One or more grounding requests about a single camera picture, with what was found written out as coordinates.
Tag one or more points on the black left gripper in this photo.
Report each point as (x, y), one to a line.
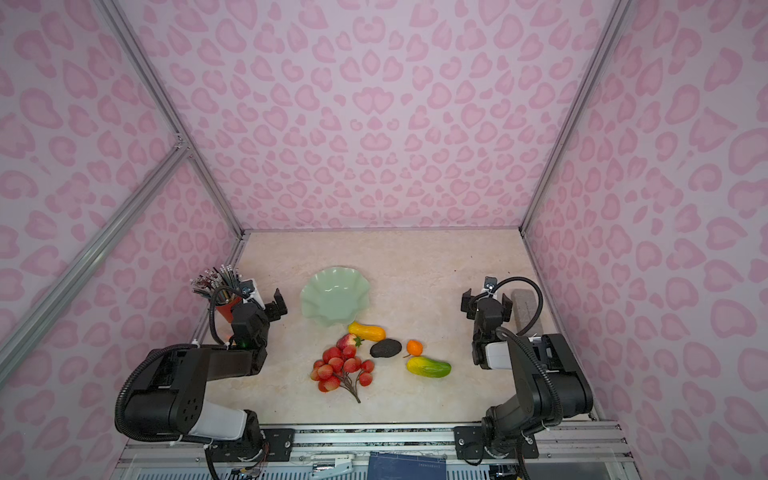
(271, 306)

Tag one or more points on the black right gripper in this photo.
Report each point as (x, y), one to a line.
(486, 303)

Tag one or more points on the red fake strawberry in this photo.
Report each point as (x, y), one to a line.
(349, 340)

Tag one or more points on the red fake cherry bunch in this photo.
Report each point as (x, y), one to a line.
(341, 368)

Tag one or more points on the small orange fake tangerine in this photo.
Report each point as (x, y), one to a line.
(414, 348)

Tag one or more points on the green yellow fake cucumber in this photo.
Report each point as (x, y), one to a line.
(427, 367)

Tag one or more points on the yellow orange fake mango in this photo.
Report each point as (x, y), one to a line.
(367, 332)

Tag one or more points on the dark fake avocado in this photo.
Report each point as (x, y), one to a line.
(386, 348)

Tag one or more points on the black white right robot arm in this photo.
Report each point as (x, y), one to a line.
(549, 384)

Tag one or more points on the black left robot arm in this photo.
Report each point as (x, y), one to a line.
(163, 399)

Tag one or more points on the light green wavy fruit bowl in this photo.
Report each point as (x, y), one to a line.
(335, 295)

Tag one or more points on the grey rectangular stone block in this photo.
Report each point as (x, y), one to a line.
(525, 304)

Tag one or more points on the red metal pencil cup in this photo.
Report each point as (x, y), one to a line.
(226, 310)

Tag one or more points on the bundle of coloured pencils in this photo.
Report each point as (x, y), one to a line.
(217, 283)

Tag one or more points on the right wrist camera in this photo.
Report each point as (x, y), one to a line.
(490, 283)

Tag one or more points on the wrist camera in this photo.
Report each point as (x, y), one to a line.
(490, 283)
(251, 293)

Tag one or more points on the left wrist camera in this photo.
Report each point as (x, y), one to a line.
(251, 293)

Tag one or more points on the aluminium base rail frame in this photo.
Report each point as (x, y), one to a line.
(573, 450)

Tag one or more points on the aluminium diagonal frame bar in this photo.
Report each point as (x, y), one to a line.
(38, 320)

